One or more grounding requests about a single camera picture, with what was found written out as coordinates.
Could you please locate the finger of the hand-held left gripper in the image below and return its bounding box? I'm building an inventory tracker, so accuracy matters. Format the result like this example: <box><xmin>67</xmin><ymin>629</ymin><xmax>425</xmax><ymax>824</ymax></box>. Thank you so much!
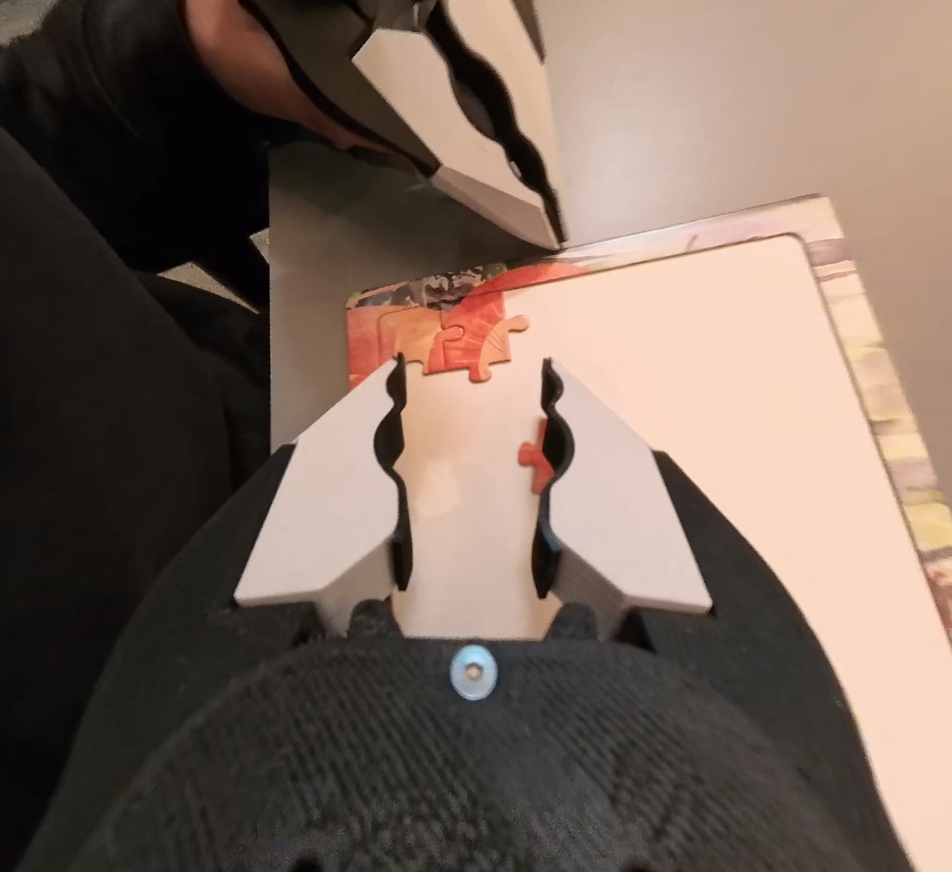
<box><xmin>427</xmin><ymin>0</ymin><xmax>571</xmax><ymax>246</ymax></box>
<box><xmin>351</xmin><ymin>26</ymin><xmax>564</xmax><ymax>251</ymax></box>

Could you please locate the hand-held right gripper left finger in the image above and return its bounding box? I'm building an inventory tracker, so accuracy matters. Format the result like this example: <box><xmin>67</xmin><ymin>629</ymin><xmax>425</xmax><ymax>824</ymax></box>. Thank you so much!
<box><xmin>233</xmin><ymin>353</ymin><xmax>415</xmax><ymax>636</ymax></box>

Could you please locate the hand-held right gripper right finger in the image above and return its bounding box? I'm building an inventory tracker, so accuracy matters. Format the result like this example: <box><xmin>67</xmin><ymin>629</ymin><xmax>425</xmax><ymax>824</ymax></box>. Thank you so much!
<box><xmin>530</xmin><ymin>357</ymin><xmax>715</xmax><ymax>640</ymax></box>

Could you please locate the orange whiskered-face jigsaw piece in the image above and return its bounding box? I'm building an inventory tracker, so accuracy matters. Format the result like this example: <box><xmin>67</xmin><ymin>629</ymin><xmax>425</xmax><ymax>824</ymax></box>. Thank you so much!
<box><xmin>518</xmin><ymin>417</ymin><xmax>559</xmax><ymax>495</ymax></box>

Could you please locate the jigsaw puzzle frame board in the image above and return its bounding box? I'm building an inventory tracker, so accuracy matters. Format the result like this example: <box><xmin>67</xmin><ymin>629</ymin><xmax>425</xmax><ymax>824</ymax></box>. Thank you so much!
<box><xmin>346</xmin><ymin>193</ymin><xmax>952</xmax><ymax>872</ymax></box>

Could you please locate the orange corner jigsaw piece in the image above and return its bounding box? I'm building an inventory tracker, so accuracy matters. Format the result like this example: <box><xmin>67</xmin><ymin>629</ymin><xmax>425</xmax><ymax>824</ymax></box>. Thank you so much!
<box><xmin>378</xmin><ymin>310</ymin><xmax>449</xmax><ymax>377</ymax></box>

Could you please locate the red fan-patterned jigsaw piece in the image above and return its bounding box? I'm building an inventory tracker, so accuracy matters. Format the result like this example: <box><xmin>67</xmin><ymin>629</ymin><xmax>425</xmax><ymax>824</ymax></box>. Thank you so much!
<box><xmin>437</xmin><ymin>299</ymin><xmax>531</xmax><ymax>387</ymax></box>

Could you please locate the person's left forearm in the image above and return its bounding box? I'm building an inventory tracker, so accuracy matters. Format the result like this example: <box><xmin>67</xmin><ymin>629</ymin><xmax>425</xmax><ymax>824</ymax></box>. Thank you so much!
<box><xmin>0</xmin><ymin>0</ymin><xmax>270</xmax><ymax>272</ymax></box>

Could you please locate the person's left hand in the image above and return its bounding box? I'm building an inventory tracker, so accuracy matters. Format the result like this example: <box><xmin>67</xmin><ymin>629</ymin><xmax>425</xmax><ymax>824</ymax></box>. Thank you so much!
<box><xmin>184</xmin><ymin>0</ymin><xmax>419</xmax><ymax>164</ymax></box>

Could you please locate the person's black clothing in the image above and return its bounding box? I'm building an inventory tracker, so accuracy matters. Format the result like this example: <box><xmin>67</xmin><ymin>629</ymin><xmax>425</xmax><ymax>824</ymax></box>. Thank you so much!
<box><xmin>0</xmin><ymin>128</ymin><xmax>272</xmax><ymax>872</ymax></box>

